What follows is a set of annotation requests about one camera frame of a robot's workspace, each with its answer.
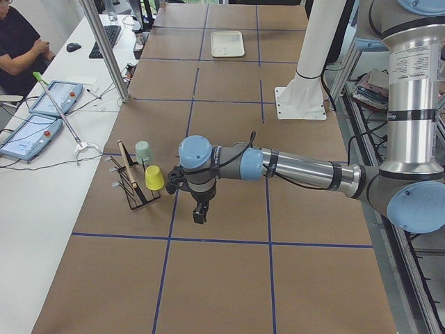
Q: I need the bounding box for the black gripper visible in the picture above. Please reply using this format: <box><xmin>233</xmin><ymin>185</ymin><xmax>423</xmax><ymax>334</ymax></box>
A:
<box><xmin>191</xmin><ymin>189</ymin><xmax>216</xmax><ymax>224</ymax></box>

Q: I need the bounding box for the pale green cup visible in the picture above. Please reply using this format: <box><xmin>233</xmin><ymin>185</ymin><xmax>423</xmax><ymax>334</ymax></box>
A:
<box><xmin>135</xmin><ymin>141</ymin><xmax>154</xmax><ymax>164</ymax></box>

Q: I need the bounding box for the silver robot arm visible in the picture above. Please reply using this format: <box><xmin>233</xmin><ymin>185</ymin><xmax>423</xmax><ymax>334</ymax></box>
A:
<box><xmin>166</xmin><ymin>1</ymin><xmax>444</xmax><ymax>233</ymax></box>

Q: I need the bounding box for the yellow cup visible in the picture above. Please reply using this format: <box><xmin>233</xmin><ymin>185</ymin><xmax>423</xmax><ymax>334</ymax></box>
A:
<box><xmin>145</xmin><ymin>165</ymin><xmax>165</xmax><ymax>191</ymax></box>

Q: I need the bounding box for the cream plastic tray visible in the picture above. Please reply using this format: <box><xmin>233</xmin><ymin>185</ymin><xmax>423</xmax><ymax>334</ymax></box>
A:
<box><xmin>211</xmin><ymin>31</ymin><xmax>245</xmax><ymax>58</ymax></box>

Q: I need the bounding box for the metal cup on desk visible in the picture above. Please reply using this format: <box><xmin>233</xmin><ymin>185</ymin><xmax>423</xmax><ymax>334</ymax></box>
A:
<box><xmin>136</xmin><ymin>33</ymin><xmax>145</xmax><ymax>47</ymax></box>

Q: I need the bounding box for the reacher grabber stick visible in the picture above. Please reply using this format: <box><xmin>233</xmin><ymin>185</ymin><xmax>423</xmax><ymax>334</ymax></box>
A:
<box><xmin>33</xmin><ymin>72</ymin><xmax>103</xmax><ymax>165</ymax></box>

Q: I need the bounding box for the upper blue teach pendant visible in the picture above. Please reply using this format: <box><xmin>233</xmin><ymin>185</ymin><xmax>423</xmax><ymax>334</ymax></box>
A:
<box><xmin>29</xmin><ymin>81</ymin><xmax>83</xmax><ymax>117</ymax></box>

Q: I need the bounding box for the blue teach pendant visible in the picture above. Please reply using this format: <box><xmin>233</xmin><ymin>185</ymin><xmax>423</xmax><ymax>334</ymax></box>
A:
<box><xmin>1</xmin><ymin>113</ymin><xmax>63</xmax><ymax>161</ymax></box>
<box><xmin>29</xmin><ymin>81</ymin><xmax>83</xmax><ymax>117</ymax></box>

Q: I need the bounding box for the lower blue teach pendant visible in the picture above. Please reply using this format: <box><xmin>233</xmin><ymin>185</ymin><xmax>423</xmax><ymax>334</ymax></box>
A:
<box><xmin>1</xmin><ymin>113</ymin><xmax>63</xmax><ymax>161</ymax></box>

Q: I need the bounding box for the black keyboard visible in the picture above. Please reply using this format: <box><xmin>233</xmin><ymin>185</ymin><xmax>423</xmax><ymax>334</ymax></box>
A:
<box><xmin>88</xmin><ymin>24</ymin><xmax>122</xmax><ymax>59</ymax></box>

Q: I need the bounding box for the black computer mouse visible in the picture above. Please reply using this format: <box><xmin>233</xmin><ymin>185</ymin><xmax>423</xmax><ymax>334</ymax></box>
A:
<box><xmin>66</xmin><ymin>42</ymin><xmax>81</xmax><ymax>53</ymax></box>

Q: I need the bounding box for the stack of books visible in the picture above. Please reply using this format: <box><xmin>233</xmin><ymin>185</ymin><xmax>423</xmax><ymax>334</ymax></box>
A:
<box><xmin>352</xmin><ymin>69</ymin><xmax>389</xmax><ymax>111</ymax></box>

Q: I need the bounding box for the person in black shirt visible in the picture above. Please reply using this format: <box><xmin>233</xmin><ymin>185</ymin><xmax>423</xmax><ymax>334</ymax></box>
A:
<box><xmin>1</xmin><ymin>1</ymin><xmax>56</xmax><ymax>97</ymax></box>

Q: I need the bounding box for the black wire cup rack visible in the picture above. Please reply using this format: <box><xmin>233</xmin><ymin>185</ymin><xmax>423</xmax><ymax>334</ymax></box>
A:
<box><xmin>105</xmin><ymin>140</ymin><xmax>161</xmax><ymax>211</ymax></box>

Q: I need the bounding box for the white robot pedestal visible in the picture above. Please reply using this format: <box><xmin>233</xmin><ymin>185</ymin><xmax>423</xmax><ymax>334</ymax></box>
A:
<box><xmin>275</xmin><ymin>0</ymin><xmax>346</xmax><ymax>120</ymax></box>

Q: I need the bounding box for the aluminium frame post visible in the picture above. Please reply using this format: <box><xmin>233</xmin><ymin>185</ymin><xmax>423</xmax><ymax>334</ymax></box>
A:
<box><xmin>79</xmin><ymin>0</ymin><xmax>130</xmax><ymax>103</ymax></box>

